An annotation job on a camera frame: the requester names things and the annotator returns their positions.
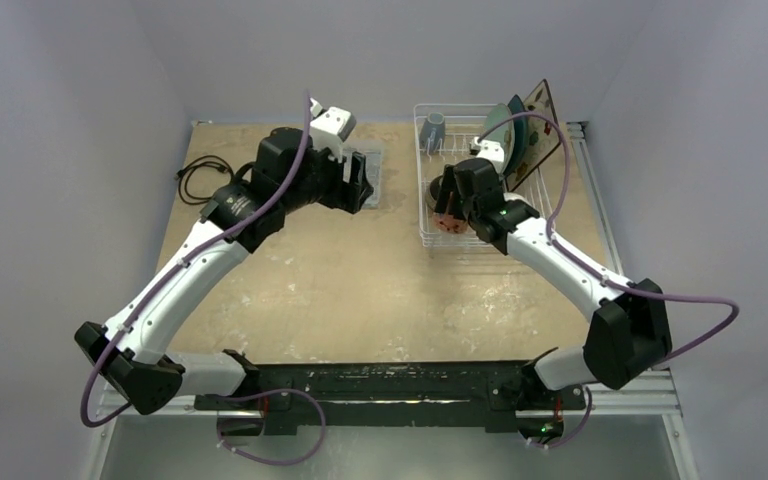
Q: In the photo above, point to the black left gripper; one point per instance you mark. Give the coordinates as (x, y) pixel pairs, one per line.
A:
(344, 195)

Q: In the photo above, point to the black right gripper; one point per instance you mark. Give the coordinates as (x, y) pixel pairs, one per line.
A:
(455, 187)

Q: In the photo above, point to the pink flowered mug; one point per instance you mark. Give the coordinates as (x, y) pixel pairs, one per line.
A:
(450, 223)

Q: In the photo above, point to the grey printed mug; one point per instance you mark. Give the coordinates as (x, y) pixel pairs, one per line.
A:
(432, 133)

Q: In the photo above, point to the light green round plate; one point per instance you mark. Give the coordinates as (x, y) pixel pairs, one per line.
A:
(504, 133)

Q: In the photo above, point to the square floral plate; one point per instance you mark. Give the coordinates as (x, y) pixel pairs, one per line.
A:
(542, 140)

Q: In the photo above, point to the brown rimmed beige bowl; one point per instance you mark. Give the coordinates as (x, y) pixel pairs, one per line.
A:
(432, 194)

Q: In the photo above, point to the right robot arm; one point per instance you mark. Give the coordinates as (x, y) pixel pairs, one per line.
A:
(628, 333)

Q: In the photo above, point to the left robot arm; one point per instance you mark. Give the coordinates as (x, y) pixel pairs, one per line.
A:
(130, 350)

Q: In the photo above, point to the clear plastic screw box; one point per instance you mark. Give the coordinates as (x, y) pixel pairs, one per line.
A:
(373, 150)

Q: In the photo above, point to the white wire dish rack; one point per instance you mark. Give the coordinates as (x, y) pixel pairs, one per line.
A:
(463, 123)

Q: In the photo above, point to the black table edge rail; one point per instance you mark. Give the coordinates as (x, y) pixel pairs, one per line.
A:
(495, 396)

